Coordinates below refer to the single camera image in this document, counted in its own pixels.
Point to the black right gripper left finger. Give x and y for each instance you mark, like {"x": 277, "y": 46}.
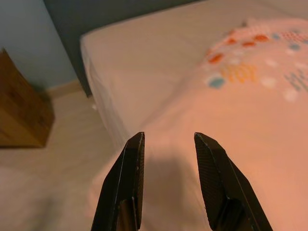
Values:
{"x": 120, "y": 187}

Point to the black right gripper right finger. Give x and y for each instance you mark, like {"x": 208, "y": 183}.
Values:
{"x": 223, "y": 192}

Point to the pink dotted pillow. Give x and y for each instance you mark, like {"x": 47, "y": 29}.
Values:
{"x": 216, "y": 115}

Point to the brown cardboard box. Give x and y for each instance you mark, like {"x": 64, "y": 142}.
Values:
{"x": 21, "y": 108}

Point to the beige sheeted bed mattress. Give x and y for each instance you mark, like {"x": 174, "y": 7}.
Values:
{"x": 144, "y": 60}

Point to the dark green padded headboard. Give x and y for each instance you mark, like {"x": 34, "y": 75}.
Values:
{"x": 72, "y": 36}

